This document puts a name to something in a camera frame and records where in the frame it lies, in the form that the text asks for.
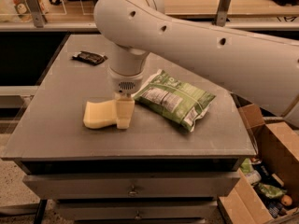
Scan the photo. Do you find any orange white package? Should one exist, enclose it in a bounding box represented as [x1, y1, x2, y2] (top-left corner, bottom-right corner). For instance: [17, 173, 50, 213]
[0, 0, 50, 23]

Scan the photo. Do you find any lower drawer with knob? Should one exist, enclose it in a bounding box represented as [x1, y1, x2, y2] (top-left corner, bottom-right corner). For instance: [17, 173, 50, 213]
[56, 201, 217, 221]

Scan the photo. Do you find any black rxbar chocolate wrapper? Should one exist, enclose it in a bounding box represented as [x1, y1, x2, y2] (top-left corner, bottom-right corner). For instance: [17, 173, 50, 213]
[72, 51, 107, 66]

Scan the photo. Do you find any upper drawer with knob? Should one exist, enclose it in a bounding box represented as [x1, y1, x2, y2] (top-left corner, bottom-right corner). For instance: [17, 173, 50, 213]
[23, 172, 239, 200]

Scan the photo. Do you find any orange fruit in box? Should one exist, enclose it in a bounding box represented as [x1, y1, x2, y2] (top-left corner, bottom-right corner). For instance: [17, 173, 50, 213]
[280, 195, 292, 206]

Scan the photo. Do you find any cardboard box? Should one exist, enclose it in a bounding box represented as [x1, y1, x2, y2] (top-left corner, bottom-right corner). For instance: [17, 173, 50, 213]
[220, 105, 299, 224]

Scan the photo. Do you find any drawer with knob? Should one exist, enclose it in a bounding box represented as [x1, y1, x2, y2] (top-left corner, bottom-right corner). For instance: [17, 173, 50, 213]
[23, 172, 239, 200]
[56, 201, 217, 221]

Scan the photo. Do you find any left metal bracket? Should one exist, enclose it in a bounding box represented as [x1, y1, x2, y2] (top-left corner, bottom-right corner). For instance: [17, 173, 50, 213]
[26, 0, 46, 28]

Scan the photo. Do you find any yellow sponge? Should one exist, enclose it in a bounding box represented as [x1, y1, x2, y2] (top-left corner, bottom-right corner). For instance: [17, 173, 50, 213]
[83, 100, 116, 129]

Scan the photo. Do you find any green packet in box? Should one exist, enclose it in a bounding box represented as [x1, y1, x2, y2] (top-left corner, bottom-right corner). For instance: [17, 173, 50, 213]
[254, 183, 287, 199]

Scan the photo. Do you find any right metal bracket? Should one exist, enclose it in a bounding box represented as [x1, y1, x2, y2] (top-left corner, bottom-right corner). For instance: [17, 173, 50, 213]
[214, 0, 231, 27]

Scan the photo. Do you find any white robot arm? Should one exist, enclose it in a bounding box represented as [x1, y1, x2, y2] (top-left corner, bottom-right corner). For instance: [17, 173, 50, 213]
[93, 0, 299, 126]

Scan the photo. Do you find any metal bracket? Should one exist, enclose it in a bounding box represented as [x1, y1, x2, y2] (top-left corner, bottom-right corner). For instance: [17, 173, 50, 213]
[214, 0, 231, 27]
[26, 0, 46, 28]

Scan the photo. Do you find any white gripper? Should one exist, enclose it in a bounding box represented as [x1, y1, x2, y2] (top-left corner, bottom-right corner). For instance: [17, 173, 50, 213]
[107, 68, 144, 129]

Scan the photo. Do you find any grey drawer cabinet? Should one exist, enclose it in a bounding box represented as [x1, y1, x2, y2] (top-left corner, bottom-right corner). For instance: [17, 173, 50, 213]
[3, 35, 255, 224]

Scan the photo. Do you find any green chip bag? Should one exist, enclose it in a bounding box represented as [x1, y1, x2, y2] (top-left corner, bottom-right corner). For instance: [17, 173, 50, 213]
[134, 69, 215, 132]

